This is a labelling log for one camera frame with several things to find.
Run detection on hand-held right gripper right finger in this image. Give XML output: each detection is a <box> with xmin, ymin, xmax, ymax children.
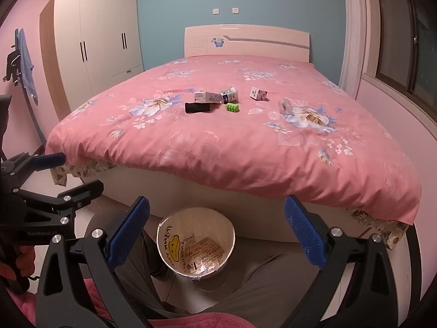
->
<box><xmin>280</xmin><ymin>195</ymin><xmax>400</xmax><ymax>328</ymax></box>

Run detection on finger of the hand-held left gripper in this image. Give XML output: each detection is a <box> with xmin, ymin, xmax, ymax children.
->
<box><xmin>15</xmin><ymin>179</ymin><xmax>104</xmax><ymax>225</ymax></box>
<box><xmin>3</xmin><ymin>153</ymin><xmax>66</xmax><ymax>192</ymax></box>

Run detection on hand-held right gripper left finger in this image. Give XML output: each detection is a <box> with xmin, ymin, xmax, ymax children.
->
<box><xmin>36</xmin><ymin>196</ymin><xmax>191</xmax><ymax>328</ymax></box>

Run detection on paper trash bin yellow print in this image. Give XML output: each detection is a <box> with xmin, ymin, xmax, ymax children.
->
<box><xmin>156</xmin><ymin>207</ymin><xmax>236</xmax><ymax>281</ymax></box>

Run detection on white box with red mark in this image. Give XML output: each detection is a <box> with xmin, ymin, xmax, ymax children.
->
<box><xmin>250</xmin><ymin>86</ymin><xmax>269</xmax><ymax>102</ymax></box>

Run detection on white plastic cup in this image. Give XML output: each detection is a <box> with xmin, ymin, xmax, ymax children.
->
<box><xmin>218</xmin><ymin>87</ymin><xmax>238</xmax><ymax>104</ymax></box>

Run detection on person's left hand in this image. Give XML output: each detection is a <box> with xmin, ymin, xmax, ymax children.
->
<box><xmin>14</xmin><ymin>246</ymin><xmax>37</xmax><ymax>281</ymax></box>

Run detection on person's grey trousers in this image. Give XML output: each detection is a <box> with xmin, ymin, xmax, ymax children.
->
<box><xmin>114</xmin><ymin>229</ymin><xmax>328</xmax><ymax>328</ymax></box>

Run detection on blue hanging cloth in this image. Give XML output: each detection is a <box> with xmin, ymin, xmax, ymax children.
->
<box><xmin>17</xmin><ymin>28</ymin><xmax>39</xmax><ymax>106</ymax></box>

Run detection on pink floral duvet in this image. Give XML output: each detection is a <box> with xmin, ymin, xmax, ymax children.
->
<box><xmin>45</xmin><ymin>56</ymin><xmax>421</xmax><ymax>226</ymax></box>

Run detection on pink quilted cushion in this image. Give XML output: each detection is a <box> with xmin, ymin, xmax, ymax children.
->
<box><xmin>8</xmin><ymin>278</ymin><xmax>260</xmax><ymax>328</ymax></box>

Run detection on white wardrobe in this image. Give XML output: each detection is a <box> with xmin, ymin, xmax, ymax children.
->
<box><xmin>39</xmin><ymin>0</ymin><xmax>144</xmax><ymax>120</ymax></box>

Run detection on long white box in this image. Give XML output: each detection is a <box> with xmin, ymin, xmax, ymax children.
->
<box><xmin>194</xmin><ymin>90</ymin><xmax>221</xmax><ymax>104</ymax></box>

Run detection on white headboard butterfly print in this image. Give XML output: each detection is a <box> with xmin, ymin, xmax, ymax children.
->
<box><xmin>184</xmin><ymin>25</ymin><xmax>311</xmax><ymax>64</ymax></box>

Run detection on white window moulding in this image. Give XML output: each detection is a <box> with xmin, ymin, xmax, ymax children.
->
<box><xmin>339</xmin><ymin>0</ymin><xmax>379</xmax><ymax>100</ymax></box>

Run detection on dark framed window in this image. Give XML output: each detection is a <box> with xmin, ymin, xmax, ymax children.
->
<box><xmin>374</xmin><ymin>0</ymin><xmax>437</xmax><ymax>124</ymax></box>

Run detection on white bed frame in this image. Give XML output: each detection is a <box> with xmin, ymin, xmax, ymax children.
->
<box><xmin>99</xmin><ymin>164</ymin><xmax>410</xmax><ymax>247</ymax></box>

